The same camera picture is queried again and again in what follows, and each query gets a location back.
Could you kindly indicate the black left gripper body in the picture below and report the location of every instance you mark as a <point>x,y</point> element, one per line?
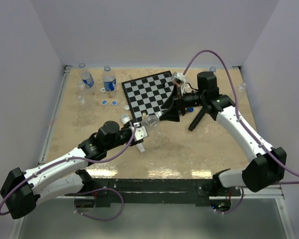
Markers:
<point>124,133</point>

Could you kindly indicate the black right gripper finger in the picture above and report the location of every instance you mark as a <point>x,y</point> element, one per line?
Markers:
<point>169,101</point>
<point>170,114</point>

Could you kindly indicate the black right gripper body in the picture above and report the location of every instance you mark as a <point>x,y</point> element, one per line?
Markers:
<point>191,99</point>

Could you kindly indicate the crushed clear bottle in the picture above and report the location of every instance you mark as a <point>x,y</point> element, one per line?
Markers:
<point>241,89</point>

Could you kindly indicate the clear bottle without label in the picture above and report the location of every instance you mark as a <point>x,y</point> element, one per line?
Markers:
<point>187,87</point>

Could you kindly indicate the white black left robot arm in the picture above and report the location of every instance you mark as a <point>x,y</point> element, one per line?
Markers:
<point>23,190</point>

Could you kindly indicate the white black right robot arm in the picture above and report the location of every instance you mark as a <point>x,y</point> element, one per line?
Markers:
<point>267,163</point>

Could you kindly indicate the standing Pepsi bottle right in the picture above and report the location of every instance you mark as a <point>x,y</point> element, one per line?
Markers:
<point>109,81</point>

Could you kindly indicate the standing pepsi bottle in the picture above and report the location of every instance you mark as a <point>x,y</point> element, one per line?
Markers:
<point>86,75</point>
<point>109,81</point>

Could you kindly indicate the clear unlabelled plastic bottle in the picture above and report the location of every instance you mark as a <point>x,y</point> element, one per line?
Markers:
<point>81,100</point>

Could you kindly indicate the standing Pepsi bottle left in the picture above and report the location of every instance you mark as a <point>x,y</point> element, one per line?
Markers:
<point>86,75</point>

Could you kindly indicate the white toy microphone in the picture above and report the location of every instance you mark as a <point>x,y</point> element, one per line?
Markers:
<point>125,118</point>

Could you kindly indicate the black toy microphone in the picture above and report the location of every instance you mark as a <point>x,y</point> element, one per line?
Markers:
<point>197,119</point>

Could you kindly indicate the black and silver chessboard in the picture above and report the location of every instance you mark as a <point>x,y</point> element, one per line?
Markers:
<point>146,94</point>

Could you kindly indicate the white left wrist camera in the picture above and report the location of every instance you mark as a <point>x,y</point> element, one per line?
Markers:
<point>140,132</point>

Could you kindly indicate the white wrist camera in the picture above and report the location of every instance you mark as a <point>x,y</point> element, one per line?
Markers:
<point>140,132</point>
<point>178,79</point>

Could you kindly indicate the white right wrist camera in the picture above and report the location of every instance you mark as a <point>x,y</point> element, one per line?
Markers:
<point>178,79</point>

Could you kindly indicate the small clear bottle near wall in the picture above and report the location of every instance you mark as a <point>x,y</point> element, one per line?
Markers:
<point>81,88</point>

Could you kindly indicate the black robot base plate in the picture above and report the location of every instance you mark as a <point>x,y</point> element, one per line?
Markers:
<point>157,191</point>

